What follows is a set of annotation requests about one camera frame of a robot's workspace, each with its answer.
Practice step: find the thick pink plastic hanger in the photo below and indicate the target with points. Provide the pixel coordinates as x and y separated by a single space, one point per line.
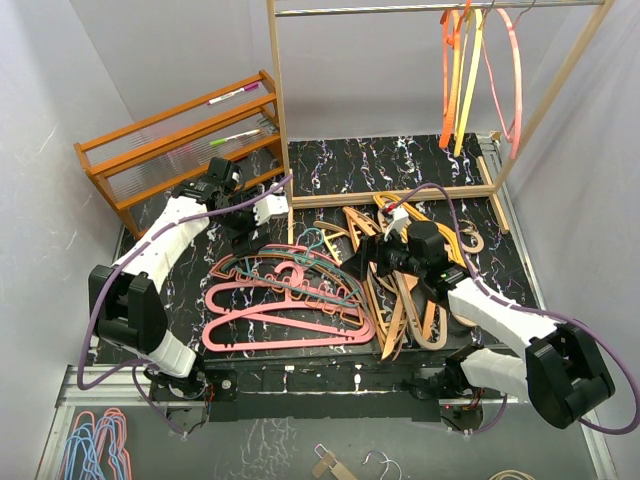
350 326

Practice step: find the purple capped marker pen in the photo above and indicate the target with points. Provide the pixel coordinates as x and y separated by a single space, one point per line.
244 89

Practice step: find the wooden clip hanger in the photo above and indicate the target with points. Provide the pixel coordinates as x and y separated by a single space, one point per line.
328 462

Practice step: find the orange plastic hanger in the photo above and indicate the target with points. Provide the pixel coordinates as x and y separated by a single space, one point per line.
451 22

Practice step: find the teal wire hanger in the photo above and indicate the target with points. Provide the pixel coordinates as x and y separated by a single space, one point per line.
301 270

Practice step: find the green capped marker pen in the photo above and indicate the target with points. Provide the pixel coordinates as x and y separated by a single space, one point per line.
239 136

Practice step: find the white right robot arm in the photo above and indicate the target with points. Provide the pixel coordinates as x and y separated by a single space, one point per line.
556 367

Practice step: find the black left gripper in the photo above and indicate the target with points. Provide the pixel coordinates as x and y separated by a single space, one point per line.
242 245

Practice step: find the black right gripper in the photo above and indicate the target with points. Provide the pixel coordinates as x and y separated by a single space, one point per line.
356 265

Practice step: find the blue and pink wire hangers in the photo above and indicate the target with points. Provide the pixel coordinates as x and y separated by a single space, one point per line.
96 447

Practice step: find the light wooden clothes rack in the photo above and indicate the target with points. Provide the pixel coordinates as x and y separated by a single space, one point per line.
462 40

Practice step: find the orange wooden shelf rack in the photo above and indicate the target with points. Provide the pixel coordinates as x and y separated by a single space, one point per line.
137 162

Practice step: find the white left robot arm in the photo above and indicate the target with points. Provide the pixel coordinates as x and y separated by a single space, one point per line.
126 309

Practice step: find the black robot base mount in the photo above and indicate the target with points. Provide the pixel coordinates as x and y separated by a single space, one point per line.
344 386

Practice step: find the beige flat hanger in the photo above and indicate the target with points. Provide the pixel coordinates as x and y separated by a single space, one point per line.
428 319

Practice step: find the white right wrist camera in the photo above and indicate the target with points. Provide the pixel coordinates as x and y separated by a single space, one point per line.
397 218

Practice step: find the yellow metal hanger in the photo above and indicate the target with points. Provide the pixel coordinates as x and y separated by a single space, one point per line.
471 81

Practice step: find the cream thin plastic hanger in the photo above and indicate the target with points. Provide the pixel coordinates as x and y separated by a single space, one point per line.
330 233

